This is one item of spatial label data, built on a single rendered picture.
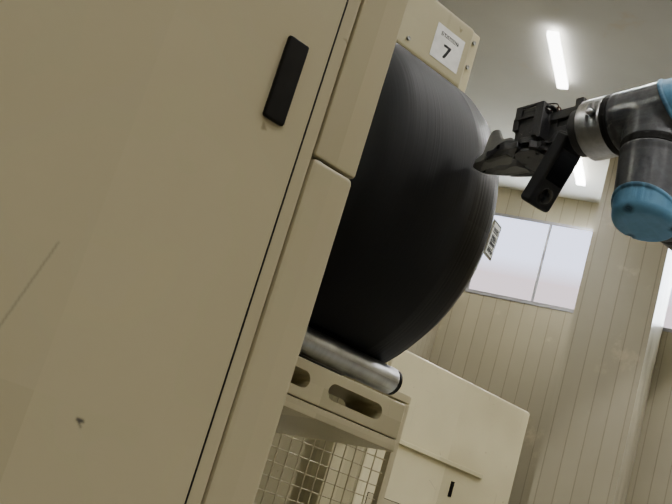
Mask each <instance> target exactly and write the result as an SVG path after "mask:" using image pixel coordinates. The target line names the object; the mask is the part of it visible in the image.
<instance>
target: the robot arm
mask: <svg viewBox="0 0 672 504"><path fill-rule="evenodd" d="M551 104H557V105H558V107H555V106H554V105H551ZM534 106H535V107H534ZM527 108H528V109H527ZM548 108H550V109H551V110H549V109H548ZM559 108H560V110H559ZM552 111H553V112H552ZM512 131H513V132H514V133H515V139H513V138H506V139H503V136H502V133H501V131H500V130H494V131H493V132H492V133H491V134H490V136H489V138H488V141H487V144H486V146H485V149H484V152H483V154H482V155H480V156H479V157H478V158H477V159H476V160H475V162H474V164H473V168H475V169H476V170H478V171H480V172H482V173H484V174H491V175H498V176H511V177H531V179H530V181H529V182H528V184H527V186H526V187H525V189H524V191H523V193H522V194H521V198H522V199H523V200H524V201H526V202H527V203H529V204H530V205H532V206H534V207H535V208H537V209H538V210H540V211H542V212H545V213H546V212H548V211H549V210H550V209H551V207H552V205H553V204H554V202H555V200H556V198H557V197H558V195H559V193H560V192H561V190H562V188H563V187H564V185H565V183H566V182H567V180H568V178H569V177H570V175H571V173H572V172H573V170H574V168H575V167H576V165H577V163H578V162H579V160H580V158H581V157H588V158H590V159H591V160H594V161H602V160H606V159H611V158H615V157H618V164H617V171H616V178H615V185H614V192H613V194H612V197H611V208H612V209H611V219H612V222H613V224H614V226H615V227H616V228H617V229H618V230H619V231H620V232H621V233H623V234H624V235H626V236H627V235H628V236H631V237H632V238H633V239H636V240H640V241H646V242H661V243H662V244H664V245H665V246H666V247H668V248H669V249H670V250H671V251H672V78H669V79H659V80H658V81H657V82H653V83H650V84H646V85H642V86H638V87H635V88H631V89H627V90H624V91H620V92H616V93H613V94H609V95H605V96H602V97H598V98H595V99H591V100H587V99H586V98H585V97H581V98H577V99H576V105H575V106H573V107H570V108H566V109H561V107H559V104H558V103H547V102H546V101H541V102H537V103H534V104H530V105H526V106H523V107H519V108H517V111H516V117H515V120H514V123H513V129H512Z"/></svg>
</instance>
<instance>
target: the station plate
mask: <svg viewBox="0 0 672 504"><path fill-rule="evenodd" d="M464 45H465V42H464V41H463V40H462V39H460V38H459V37H458V36H456V35H455V34H454V33H453V32H451V31H450V30H449V29H448V28H446V27H445V26H444V25H443V24H441V23H440V22H439V23H438V26H437V30H436V33H435V36H434V40H433V43H432V47H431V50H430V53H429V54H430V55H431V56H433V57H434V58H435V59H437V60H438V61H439V62H441V63H442V64H443V65H444V66H446V67H447V68H448V69H450V70H451V71H452V72H454V73H455V74H456V73H457V70H458V66H459V63H460V59H461V56H462V52H463V49H464Z"/></svg>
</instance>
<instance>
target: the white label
mask: <svg viewBox="0 0 672 504"><path fill-rule="evenodd" d="M500 231H501V226H500V225H499V224H498V222H497V221H496V220H495V219H494V221H493V224H492V227H491V230H490V233H489V236H488V239H487V242H486V245H485V248H484V251H483V253H484V255H485V256H486V257H487V258H488V259H489V261H491V258H492V255H493V252H494V249H495V246H496V243H497V240H498V237H499V234H500Z"/></svg>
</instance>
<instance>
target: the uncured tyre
mask: <svg viewBox="0 0 672 504"><path fill-rule="evenodd" d="M490 134H491V130H490V128H489V126H488V124H487V122H486V121H485V119H484V117H483V116H482V114H481V113H480V111H479V110H478V108H477V107H476V105H475V104H474V103H473V101H472V100H471V99H470V98H469V97H468V96H467V95H466V94H465V93H464V92H462V91H461V90H460V89H459V88H457V87H456V86H455V85H453V84H452V83H450V82H449V81H448V80H446V79H445V78H444V77H442V76H441V75H440V74H438V73H437V72H436V71H434V70H433V69H432V68H430V67H429V66H428V65H426V64H425V63H424V62H422V61H421V60H420V59H418V58H417V57H416V56H414V55H413V54H412V53H410V52H409V51H408V50H406V49H405V48H404V47H402V46H401V45H400V44H398V43H397V42H396V44H395V48H394V51H393V54H392V57H391V61H390V64H389V67H388V70H387V74H386V77H385V80H384V83H383V87H382V90H381V93H380V97H379V100H378V103H377V106H376V110H375V113H374V116H373V119H372V123H371V126H370V129H369V132H368V136H367V139H366V142H365V146H364V149H363V152H362V155H361V159H360V162H359V165H358V168H357V172H356V175H355V177H354V178H353V179H349V180H350V182H351V187H350V190H349V193H348V197H347V200H346V203H345V206H344V210H343V213H342V216H341V220H340V223H339V226H338V229H337V233H336V236H335V239H334V242H333V246H332V249H331V252H330V255H329V259H328V262H327V265H326V268H325V272H324V275H323V278H322V282H321V285H320V288H319V291H318V295H317V298H316V301H315V304H314V308H313V311H312V314H311V317H310V321H309V324H308V326H309V327H311V328H313V329H315V330H317V331H319V332H321V333H324V334H326V335H328V336H330V337H332V338H334V339H336V340H338V341H340V342H342V343H344V344H346V345H348V346H350V347H352V348H354V349H356V350H358V351H361V352H363V353H365V354H367V355H369V356H371V357H373V358H375V359H377V360H379V361H381V362H383V363H386V362H388V361H390V360H392V359H393V358H395V357H397V356H398V355H400V354H401V353H403V352H404V351H406V350H407V349H408V348H410V347H411V346H412V345H414V344H415V343H416V342H417V341H419V340H420V339H421V338H422V337H424V336H425V335H426V334H427V333H428V332H429V331H430V330H432V329H433V328H434V327H435V326H436V325H437V324H438V323H439V322H440V321H441V320H442V319H443V317H444V316H445V315H446V314H447V313H448V312H449V311H450V309H451V308H452V307H453V306H454V304H455V303H456V302H457V300H458V299H459V297H460V296H461V295H462V293H463V292H464V290H465V288H466V287H467V285H468V284H469V282H470V280H471V278H472V277H473V275H474V273H475V271H476V269H477V267H478V265H479V263H480V260H481V258H482V256H483V251H484V248H485V245H486V242H487V239H488V236H489V233H490V230H491V227H492V224H493V220H494V214H495V209H496V203H497V196H498V187H499V176H498V175H491V174H484V173H482V172H480V171H478V170H476V169H475V168H473V164H474V162H475V160H476V159H477V158H478V157H479V156H480V155H482V154H483V152H484V149H485V146H486V144H487V141H488V138H489V136H490ZM311 323H314V324H316V325H318V326H320V327H323V328H325V329H327V330H329V331H331V332H333V333H335V334H337V335H339V336H341V337H343V339H341V338H339V337H337V336H335V335H333V334H331V333H329V332H327V331H325V330H323V329H320V328H318V327H316V326H314V325H312V324H311Z"/></svg>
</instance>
